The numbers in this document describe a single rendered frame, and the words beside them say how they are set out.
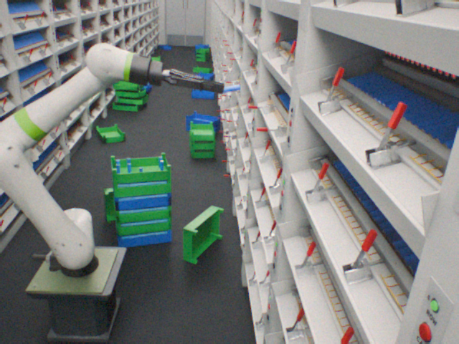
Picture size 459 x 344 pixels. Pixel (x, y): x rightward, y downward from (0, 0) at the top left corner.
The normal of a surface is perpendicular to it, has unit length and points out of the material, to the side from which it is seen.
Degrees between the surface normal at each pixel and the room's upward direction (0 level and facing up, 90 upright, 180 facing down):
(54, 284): 0
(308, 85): 90
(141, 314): 0
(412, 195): 19
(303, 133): 90
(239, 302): 0
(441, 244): 90
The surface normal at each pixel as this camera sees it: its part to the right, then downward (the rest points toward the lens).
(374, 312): -0.27, -0.87
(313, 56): 0.07, 0.41
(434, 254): -1.00, -0.02
